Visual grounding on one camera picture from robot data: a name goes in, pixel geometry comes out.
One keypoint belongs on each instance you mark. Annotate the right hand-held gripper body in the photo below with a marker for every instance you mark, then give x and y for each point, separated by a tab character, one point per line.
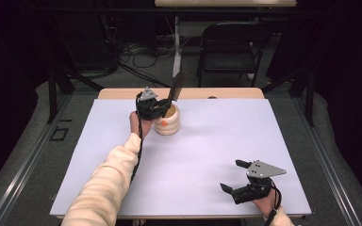
262	171

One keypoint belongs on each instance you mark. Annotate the white table with white leg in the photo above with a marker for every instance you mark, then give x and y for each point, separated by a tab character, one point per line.
177	47

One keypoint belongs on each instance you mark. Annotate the wooden table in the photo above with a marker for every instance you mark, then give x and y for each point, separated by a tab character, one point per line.
201	93

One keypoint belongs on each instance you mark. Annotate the cream ribbed knife holder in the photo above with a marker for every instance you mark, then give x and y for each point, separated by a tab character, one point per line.
169	125

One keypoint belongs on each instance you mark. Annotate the person's right hand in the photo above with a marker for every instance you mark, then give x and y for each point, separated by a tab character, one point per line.
267	204

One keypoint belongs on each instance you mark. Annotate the metal floor rail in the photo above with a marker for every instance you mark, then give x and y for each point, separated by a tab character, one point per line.
22	172
330	169

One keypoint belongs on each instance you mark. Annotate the black metal stand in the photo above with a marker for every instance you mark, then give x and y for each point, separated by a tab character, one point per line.
52	94
309	97

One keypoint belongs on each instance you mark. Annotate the black cleaver knife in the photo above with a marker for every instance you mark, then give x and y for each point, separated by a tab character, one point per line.
178	84

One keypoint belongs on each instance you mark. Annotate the person's left hand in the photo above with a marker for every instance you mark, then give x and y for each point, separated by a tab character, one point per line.
138	125

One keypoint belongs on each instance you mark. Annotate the black folding chair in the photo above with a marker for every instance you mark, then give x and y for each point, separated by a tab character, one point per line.
229	59

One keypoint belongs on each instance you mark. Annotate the white table mat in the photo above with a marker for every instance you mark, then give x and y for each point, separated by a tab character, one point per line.
201	157

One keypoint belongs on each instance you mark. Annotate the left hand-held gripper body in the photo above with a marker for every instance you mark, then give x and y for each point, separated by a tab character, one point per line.
149	106

